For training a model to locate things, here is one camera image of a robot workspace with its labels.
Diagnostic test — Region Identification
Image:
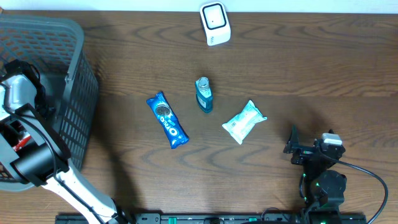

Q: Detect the white green wipes pack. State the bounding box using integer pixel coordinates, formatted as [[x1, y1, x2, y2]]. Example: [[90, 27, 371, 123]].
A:
[[222, 100, 267, 144]]

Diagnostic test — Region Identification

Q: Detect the grey plastic basket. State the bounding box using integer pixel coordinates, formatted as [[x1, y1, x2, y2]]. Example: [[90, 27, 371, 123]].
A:
[[1, 15, 98, 192]]

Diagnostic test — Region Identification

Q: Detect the blue Oreo cookie pack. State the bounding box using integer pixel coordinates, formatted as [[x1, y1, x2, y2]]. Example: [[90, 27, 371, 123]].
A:
[[146, 91, 189, 149]]

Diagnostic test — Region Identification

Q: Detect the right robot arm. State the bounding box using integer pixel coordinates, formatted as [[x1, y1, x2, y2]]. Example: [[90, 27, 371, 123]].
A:
[[284, 126, 346, 223]]

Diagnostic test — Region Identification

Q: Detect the white barcode scanner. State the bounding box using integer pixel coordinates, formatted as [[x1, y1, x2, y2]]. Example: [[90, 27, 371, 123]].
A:
[[200, 1, 231, 46]]

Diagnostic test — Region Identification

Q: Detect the blue mouthwash bottle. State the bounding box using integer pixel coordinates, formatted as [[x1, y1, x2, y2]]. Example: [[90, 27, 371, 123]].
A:
[[195, 77, 213, 113]]

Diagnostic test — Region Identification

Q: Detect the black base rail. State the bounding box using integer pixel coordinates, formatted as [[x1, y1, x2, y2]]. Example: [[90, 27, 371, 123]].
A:
[[55, 212, 368, 224]]

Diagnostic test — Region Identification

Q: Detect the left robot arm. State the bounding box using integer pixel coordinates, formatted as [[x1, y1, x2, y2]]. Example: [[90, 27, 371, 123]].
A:
[[1, 59, 135, 223]]

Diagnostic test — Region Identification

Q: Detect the red coffee stick sachet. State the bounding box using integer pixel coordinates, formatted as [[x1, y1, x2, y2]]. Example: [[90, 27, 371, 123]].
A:
[[13, 136, 32, 152]]

